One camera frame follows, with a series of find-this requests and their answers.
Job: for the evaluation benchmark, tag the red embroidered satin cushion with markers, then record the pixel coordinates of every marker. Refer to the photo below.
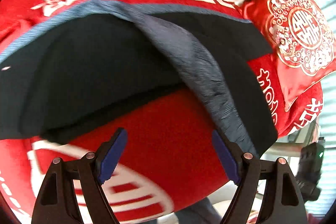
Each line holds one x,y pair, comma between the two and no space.
302,42

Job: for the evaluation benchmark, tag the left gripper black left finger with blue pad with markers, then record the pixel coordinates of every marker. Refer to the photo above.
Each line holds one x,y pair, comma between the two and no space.
56,201

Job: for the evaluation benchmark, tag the black pants patterned blue waistband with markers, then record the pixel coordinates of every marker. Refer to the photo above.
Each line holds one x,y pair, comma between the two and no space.
100,59

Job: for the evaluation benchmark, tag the red sofa white characters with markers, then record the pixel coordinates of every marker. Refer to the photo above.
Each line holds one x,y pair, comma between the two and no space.
174,156

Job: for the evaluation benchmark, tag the operator grey trouser legs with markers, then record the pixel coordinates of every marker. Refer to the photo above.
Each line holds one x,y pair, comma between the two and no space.
201,212

